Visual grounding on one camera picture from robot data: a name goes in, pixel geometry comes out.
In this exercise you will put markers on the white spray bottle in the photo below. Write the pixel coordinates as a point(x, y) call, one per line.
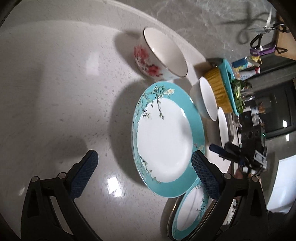
point(244, 75)

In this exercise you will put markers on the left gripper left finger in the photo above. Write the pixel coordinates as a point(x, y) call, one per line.
point(49, 211)

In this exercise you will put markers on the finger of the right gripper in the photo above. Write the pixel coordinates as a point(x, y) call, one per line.
point(233, 149)
point(223, 153)

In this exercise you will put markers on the teal plastic colander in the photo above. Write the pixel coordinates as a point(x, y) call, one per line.
point(227, 77)

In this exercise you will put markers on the yellow dish soap bottle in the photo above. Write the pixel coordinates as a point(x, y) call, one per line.
point(249, 62)

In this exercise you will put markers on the purple peeler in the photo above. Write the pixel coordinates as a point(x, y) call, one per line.
point(263, 50)

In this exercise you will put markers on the wooden cutting board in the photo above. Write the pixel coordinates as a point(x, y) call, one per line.
point(285, 45)

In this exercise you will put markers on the red floral white bowl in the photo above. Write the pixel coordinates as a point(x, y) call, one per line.
point(158, 56)

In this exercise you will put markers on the green leafy vegetables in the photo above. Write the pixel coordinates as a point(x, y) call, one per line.
point(237, 87)

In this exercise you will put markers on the large teal floral plate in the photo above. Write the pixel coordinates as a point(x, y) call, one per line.
point(166, 130)

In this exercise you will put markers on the white shallow plate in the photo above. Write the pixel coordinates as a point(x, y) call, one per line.
point(223, 127)

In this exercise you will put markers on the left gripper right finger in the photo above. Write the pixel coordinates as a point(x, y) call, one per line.
point(239, 208)

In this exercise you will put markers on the kitchen scissors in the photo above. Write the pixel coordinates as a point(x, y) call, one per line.
point(269, 27)

